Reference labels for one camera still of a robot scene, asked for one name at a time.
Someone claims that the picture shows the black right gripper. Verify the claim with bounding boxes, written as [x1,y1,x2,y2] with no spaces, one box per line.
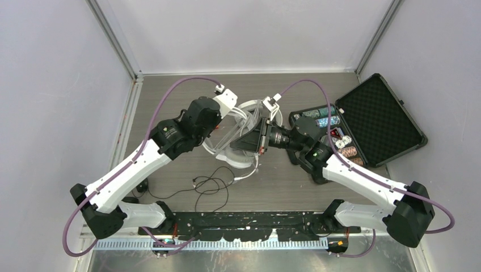
[230,117,306,154]

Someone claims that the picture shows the large white grey headphones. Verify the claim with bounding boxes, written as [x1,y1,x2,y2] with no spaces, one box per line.
[237,99,284,126]

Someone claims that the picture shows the small white headphones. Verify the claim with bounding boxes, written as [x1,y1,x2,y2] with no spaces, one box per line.
[202,106,260,184]

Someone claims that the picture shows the grey headphone cable with USB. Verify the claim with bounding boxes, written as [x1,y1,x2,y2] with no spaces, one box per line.
[251,99,264,121]

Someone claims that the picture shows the thin black headphone cable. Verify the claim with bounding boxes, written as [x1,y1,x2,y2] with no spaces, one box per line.
[144,166,235,213]

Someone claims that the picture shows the black on-ear headphones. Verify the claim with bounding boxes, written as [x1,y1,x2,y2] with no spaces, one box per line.
[136,178,149,193]

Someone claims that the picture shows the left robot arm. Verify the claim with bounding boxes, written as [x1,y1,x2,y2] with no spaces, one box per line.
[70,97,232,240]

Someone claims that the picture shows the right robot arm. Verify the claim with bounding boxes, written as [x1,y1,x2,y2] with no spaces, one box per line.
[230,116,435,248]

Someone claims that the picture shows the red black triangular button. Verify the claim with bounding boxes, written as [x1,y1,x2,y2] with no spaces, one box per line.
[330,127,344,139]

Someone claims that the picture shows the blue poker chip row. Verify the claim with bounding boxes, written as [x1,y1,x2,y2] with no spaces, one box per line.
[301,107,341,128]

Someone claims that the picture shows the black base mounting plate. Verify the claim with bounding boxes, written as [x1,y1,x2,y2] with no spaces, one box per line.
[148,211,361,242]

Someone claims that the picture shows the white ten poker chip stack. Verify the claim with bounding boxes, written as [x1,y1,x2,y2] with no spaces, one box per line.
[335,135,352,149]

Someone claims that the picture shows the black poker chip case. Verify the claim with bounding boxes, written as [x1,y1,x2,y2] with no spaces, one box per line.
[288,74,428,169]

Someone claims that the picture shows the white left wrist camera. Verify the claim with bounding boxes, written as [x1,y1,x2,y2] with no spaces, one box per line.
[213,84,238,119]

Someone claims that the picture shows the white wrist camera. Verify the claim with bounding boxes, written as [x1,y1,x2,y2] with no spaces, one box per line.
[213,84,238,119]
[261,93,283,125]

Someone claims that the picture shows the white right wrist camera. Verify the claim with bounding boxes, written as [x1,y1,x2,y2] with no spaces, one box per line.
[261,93,283,125]

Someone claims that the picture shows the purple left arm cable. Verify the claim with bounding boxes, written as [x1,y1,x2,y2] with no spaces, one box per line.
[62,76,222,258]

